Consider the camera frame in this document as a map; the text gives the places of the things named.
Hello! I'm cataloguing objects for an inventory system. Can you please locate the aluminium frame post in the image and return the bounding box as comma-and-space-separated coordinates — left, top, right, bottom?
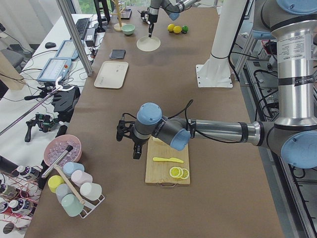
56, 0, 93, 76

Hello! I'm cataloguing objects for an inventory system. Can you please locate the yellow lemon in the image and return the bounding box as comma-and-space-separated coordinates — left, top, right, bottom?
167, 24, 175, 32
173, 26, 182, 34

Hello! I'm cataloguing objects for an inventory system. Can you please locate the yellow plastic knife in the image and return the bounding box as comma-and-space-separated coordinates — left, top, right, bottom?
153, 157, 184, 164

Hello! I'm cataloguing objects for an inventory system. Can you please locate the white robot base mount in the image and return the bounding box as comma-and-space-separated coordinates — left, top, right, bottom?
196, 0, 249, 88

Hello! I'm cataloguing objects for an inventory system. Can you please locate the white plastic cup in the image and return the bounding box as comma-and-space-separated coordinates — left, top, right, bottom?
80, 182, 102, 201

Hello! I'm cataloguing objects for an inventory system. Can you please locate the wooden rack handle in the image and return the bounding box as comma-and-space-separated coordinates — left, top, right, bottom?
54, 165, 85, 205

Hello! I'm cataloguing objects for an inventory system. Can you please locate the steel ice scoop handle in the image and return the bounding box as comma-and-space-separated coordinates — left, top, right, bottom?
41, 145, 73, 179

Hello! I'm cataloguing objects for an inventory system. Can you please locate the teach pendant tablet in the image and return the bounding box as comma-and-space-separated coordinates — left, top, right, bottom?
37, 58, 72, 82
55, 40, 78, 61

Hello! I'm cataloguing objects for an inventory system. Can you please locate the yellow plastic cup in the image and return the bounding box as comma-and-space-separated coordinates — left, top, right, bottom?
48, 175, 65, 193

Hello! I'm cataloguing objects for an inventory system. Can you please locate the cream round plate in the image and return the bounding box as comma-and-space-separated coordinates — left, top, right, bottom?
137, 36, 161, 52

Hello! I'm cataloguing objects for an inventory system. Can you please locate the bamboo cutting board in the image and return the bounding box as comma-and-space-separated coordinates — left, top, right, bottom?
145, 137, 191, 186

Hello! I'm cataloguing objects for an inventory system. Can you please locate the black computer mouse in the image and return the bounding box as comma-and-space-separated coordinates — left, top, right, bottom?
45, 42, 56, 49

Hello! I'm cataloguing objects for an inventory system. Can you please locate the white wire cup rack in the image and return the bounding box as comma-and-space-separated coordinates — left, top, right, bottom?
69, 179, 106, 219

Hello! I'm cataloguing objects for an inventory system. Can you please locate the cream rabbit tray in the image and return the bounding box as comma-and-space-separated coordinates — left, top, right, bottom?
94, 61, 129, 89

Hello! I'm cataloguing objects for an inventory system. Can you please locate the grey folded cloth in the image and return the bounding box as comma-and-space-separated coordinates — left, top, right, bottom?
109, 49, 126, 60

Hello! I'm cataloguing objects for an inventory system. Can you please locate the lemon slice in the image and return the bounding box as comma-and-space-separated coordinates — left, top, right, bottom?
179, 168, 190, 180
169, 167, 183, 179

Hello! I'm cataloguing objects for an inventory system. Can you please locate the pink bowl of ice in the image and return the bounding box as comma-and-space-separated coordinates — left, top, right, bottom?
44, 134, 82, 167

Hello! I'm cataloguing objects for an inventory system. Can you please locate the mint green bowl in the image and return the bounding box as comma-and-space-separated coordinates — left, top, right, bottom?
121, 24, 135, 36

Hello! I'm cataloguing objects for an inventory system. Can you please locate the grey plastic cup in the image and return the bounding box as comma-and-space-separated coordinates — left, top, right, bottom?
55, 183, 72, 203

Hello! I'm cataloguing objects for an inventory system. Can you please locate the green plastic cup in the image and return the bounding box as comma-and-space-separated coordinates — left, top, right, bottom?
61, 194, 84, 217

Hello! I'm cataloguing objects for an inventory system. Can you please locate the black keyboard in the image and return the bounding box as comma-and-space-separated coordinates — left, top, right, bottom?
75, 18, 90, 40

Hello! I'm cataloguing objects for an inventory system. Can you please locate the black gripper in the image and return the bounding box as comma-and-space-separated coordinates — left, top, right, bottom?
116, 119, 149, 160
140, 10, 157, 38

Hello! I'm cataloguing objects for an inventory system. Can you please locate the blue plastic cup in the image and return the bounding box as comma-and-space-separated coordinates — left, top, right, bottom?
62, 162, 85, 177

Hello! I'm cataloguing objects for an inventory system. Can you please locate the wooden mug tree stand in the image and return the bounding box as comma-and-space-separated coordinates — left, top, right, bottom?
111, 0, 126, 32

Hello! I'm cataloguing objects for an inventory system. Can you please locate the pink plastic cup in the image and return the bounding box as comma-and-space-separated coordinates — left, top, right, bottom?
71, 170, 93, 187

